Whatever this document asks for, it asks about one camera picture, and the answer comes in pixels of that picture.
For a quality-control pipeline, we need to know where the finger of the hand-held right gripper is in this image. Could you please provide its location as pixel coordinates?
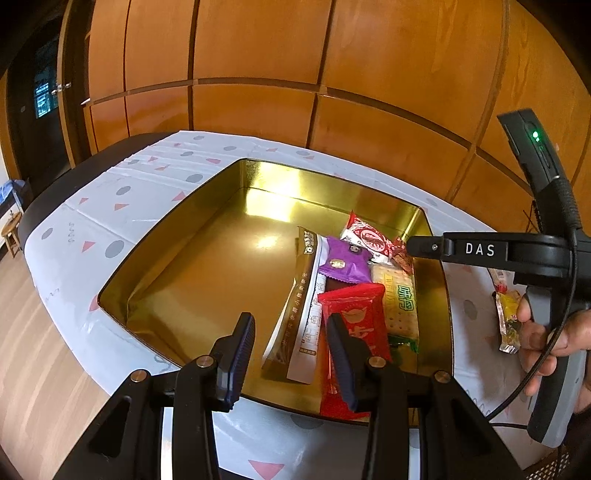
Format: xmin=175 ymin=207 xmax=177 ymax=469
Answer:
xmin=406 ymin=234 xmax=446 ymax=263

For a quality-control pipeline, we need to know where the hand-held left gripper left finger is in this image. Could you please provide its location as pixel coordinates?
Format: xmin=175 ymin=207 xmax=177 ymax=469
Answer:
xmin=53 ymin=311 xmax=257 ymax=480

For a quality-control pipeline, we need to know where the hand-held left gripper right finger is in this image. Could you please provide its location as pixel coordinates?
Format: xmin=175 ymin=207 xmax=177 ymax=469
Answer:
xmin=325 ymin=313 xmax=527 ymax=480

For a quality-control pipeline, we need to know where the small red candy packet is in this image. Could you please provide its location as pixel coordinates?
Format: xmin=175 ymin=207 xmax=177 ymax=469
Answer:
xmin=388 ymin=236 xmax=415 ymax=275

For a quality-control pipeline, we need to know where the large red snack packet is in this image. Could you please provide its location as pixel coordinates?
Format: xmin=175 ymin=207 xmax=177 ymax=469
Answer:
xmin=318 ymin=282 xmax=393 ymax=421

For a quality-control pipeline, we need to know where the cracker packet with green label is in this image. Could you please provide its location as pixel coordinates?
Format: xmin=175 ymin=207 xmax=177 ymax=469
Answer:
xmin=372 ymin=263 xmax=421 ymax=354

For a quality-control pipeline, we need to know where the red white candy packet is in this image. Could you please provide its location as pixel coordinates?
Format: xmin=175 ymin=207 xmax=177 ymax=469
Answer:
xmin=341 ymin=211 xmax=393 ymax=266

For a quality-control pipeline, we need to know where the long white brown stick packet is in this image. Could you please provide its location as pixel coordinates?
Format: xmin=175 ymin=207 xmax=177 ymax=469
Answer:
xmin=261 ymin=226 xmax=333 ymax=384

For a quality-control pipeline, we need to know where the purple snack packet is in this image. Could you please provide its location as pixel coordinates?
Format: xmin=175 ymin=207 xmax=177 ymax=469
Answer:
xmin=318 ymin=235 xmax=374 ymax=283

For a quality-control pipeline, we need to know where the gold tin box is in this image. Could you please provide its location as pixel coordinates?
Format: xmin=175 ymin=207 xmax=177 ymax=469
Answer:
xmin=98 ymin=158 xmax=455 ymax=422

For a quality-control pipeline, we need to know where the person's right hand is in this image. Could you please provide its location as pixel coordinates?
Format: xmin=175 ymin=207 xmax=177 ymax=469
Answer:
xmin=516 ymin=295 xmax=591 ymax=398

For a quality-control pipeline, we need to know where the yellow green snack packet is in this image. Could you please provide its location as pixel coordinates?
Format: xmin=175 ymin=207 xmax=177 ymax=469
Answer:
xmin=495 ymin=282 xmax=525 ymax=354

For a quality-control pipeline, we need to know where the brown woven mesh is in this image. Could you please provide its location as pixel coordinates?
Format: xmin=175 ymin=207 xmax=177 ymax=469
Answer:
xmin=529 ymin=450 xmax=571 ymax=480

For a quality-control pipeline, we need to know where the black table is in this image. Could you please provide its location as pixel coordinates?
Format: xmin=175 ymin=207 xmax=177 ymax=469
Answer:
xmin=21 ymin=131 xmax=181 ymax=241

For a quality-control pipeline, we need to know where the wooden wardrobe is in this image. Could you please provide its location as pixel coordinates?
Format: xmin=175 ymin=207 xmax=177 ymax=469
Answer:
xmin=60 ymin=0 xmax=591 ymax=241

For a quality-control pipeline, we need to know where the wooden stool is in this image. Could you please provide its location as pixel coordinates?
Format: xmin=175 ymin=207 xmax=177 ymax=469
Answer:
xmin=0 ymin=212 xmax=24 ymax=259

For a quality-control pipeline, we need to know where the blue cloth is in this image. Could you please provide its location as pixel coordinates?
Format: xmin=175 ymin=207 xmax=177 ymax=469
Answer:
xmin=0 ymin=180 xmax=24 ymax=204

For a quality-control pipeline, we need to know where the dark cabinet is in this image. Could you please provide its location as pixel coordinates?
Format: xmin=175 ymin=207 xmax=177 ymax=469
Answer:
xmin=7 ymin=37 xmax=70 ymax=185

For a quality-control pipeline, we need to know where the black cable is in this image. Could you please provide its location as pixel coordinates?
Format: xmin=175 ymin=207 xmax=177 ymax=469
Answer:
xmin=487 ymin=178 xmax=583 ymax=430

